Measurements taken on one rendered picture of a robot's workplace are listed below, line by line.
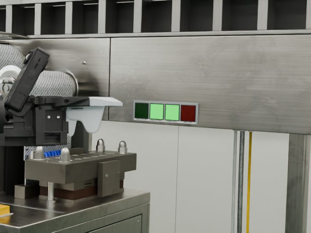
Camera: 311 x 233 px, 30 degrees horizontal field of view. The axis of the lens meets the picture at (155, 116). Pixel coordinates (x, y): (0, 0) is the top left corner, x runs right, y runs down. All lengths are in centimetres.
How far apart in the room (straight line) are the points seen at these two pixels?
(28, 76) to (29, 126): 8
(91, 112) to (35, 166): 89
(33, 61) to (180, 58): 103
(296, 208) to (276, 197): 234
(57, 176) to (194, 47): 61
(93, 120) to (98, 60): 118
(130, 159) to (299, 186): 58
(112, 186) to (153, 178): 281
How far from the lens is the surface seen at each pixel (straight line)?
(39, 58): 98
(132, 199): 197
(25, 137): 98
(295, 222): 200
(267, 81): 182
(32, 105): 97
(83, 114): 96
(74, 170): 179
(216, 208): 451
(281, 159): 428
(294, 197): 199
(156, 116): 198
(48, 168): 180
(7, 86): 192
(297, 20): 189
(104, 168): 188
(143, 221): 206
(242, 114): 185
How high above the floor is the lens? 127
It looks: 3 degrees down
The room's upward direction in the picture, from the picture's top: 2 degrees clockwise
